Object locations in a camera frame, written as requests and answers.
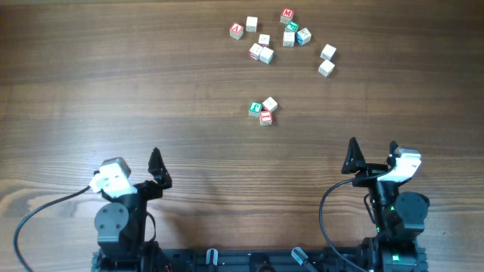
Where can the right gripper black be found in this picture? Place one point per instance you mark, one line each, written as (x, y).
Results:
(371, 169)

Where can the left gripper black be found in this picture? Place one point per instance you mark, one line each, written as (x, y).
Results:
(147, 186)

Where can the green letter block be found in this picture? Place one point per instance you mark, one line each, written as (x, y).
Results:
(255, 109)

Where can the white picture block centre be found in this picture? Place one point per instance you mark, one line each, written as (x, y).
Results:
(288, 39)

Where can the red letter A block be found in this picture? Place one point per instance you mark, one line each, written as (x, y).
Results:
(236, 31)

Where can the green picture block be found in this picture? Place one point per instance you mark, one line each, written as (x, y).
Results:
(291, 27)

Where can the red letter I block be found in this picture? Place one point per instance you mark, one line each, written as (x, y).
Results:
(265, 118)

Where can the red edged picture block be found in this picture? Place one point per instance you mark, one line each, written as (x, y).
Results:
(255, 51)

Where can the small white picture block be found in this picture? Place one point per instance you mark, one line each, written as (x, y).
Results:
(264, 40)

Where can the white block beside red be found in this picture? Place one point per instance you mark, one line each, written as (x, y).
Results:
(266, 55)

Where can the red letter M block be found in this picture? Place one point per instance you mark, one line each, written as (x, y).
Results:
(287, 15)

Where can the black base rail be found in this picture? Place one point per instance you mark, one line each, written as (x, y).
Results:
(284, 260)

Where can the plain block upper right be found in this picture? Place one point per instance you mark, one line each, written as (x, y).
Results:
(328, 52)

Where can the plain wooden block top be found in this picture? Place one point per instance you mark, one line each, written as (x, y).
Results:
(251, 24)

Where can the plain block lower right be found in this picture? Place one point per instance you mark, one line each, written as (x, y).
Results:
(326, 68)

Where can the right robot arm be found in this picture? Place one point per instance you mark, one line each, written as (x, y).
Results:
(398, 217)

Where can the blue edged block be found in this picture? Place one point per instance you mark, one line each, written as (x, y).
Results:
(303, 36)

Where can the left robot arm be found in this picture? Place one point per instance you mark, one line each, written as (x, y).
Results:
(121, 223)

